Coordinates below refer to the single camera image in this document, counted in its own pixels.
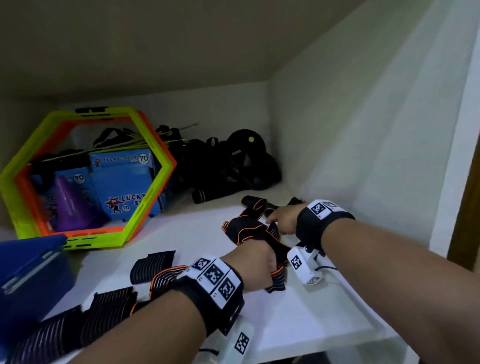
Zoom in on person's left forearm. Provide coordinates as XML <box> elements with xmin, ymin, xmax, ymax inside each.
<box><xmin>69</xmin><ymin>289</ymin><xmax>208</xmax><ymax>364</ymax></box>

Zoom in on black round disc yellow dot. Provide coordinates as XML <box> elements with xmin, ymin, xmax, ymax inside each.
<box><xmin>226</xmin><ymin>129</ymin><xmax>267</xmax><ymax>170</ymax></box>

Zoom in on blue plastic case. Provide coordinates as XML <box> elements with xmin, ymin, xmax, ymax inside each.
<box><xmin>0</xmin><ymin>234</ymin><xmax>78</xmax><ymax>350</ymax></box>

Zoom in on person's right forearm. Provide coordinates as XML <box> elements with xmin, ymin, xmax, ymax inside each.
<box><xmin>321</xmin><ymin>218</ymin><xmax>480</xmax><ymax>364</ymax></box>

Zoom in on pile of black straps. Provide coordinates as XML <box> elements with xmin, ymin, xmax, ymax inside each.
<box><xmin>155</xmin><ymin>125</ymin><xmax>241</xmax><ymax>192</ymax></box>

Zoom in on small blue cardboard box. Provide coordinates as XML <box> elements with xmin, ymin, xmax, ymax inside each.
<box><xmin>30</xmin><ymin>167</ymin><xmax>94</xmax><ymax>230</ymax></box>

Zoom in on yellow-green hexagon ring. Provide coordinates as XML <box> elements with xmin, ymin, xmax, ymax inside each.
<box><xmin>0</xmin><ymin>106</ymin><xmax>177</xmax><ymax>250</ymax></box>

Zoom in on black strap handles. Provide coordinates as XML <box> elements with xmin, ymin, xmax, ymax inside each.
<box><xmin>93</xmin><ymin>127</ymin><xmax>140</xmax><ymax>149</ymax></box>

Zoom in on orange-edged black striped wrist wrap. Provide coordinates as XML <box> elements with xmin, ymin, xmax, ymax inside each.
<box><xmin>149</xmin><ymin>265</ymin><xmax>189</xmax><ymax>301</ymax></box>

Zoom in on purple cone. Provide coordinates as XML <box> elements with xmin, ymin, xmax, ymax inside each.
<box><xmin>52</xmin><ymin>175</ymin><xmax>110</xmax><ymax>232</ymax></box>

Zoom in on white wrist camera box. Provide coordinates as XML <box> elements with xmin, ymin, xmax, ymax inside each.
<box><xmin>287</xmin><ymin>245</ymin><xmax>324</xmax><ymax>286</ymax></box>
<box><xmin>210</xmin><ymin>317</ymin><xmax>256</xmax><ymax>364</ymax></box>

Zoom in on orange hexagon ring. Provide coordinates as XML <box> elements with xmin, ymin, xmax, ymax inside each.
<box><xmin>17</xmin><ymin>110</ymin><xmax>177</xmax><ymax>239</ymax></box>

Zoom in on black glove with orange trim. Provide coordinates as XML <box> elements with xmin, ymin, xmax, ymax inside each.
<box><xmin>222</xmin><ymin>215</ymin><xmax>292</xmax><ymax>294</ymax></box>
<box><xmin>241</xmin><ymin>195</ymin><xmax>304</xmax><ymax>226</ymax></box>

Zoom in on large blue cardboard box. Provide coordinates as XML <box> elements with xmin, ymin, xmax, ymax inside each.
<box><xmin>89</xmin><ymin>149</ymin><xmax>168</xmax><ymax>222</ymax></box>

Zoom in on brown wooden door edge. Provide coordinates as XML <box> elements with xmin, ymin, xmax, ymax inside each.
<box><xmin>447</xmin><ymin>133</ymin><xmax>480</xmax><ymax>271</ymax></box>

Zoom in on person's right hand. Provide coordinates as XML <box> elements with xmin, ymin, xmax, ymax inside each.
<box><xmin>265</xmin><ymin>203</ymin><xmax>309</xmax><ymax>236</ymax></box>

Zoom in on thin yellow-black rods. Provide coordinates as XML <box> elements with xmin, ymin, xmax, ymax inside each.
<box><xmin>41</xmin><ymin>123</ymin><xmax>200</xmax><ymax>163</ymax></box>

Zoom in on black wristband with marker tags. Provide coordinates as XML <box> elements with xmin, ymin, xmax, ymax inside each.
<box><xmin>170</xmin><ymin>256</ymin><xmax>245</xmax><ymax>336</ymax></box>
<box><xmin>295</xmin><ymin>199</ymin><xmax>355</xmax><ymax>253</ymax></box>

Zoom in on black foam handle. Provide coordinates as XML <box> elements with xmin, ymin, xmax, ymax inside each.
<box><xmin>191</xmin><ymin>187</ymin><xmax>241</xmax><ymax>205</ymax></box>

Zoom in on person's left hand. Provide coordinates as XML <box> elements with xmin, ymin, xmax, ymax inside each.
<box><xmin>220</xmin><ymin>239</ymin><xmax>280</xmax><ymax>294</ymax></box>

